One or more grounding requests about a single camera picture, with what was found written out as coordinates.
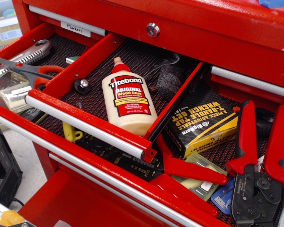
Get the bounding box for black knob with silver screw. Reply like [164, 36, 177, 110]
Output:
[74, 79, 90, 95]

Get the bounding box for red open upper drawer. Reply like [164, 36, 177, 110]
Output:
[0, 23, 205, 162]

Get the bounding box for small clear blade box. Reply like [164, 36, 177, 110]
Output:
[0, 84, 32, 113]

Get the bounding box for red grey handled scissors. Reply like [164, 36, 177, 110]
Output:
[0, 57, 64, 88]

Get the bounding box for red handled wire stripper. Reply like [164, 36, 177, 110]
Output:
[74, 131, 227, 185]

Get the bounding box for black electronics box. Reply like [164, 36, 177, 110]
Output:
[0, 129, 23, 207]

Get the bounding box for red tool chest cabinet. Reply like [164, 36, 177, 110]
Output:
[11, 0, 284, 227]

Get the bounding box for clear plastic bit case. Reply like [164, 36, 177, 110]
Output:
[0, 71, 28, 107]

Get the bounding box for white Markers label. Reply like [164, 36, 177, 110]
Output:
[61, 21, 91, 37]

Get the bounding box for clear greenish plastic case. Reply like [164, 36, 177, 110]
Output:
[172, 153, 227, 201]

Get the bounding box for blue drill bit packet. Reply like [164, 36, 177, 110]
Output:
[211, 180, 234, 215]

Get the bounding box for black steel wool pad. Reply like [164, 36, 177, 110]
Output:
[156, 65, 184, 98]

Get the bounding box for yellow handled tool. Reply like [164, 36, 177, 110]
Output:
[62, 122, 83, 143]

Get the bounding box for red handled crimping pliers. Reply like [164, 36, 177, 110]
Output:
[225, 100, 284, 227]

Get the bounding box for red open lower drawer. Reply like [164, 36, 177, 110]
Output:
[0, 81, 284, 227]

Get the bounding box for Titebond wood glue bottle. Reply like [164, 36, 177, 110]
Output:
[102, 57, 158, 136]

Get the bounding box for red open drawer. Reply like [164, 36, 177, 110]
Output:
[0, 23, 205, 162]
[0, 81, 284, 227]

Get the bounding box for silver ribbed utility knife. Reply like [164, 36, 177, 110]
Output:
[0, 39, 53, 77]

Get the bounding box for silver round cabinet lock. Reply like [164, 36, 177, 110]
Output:
[146, 23, 160, 37]

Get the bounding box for black yellow tap wrench box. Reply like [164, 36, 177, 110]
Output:
[165, 81, 238, 158]

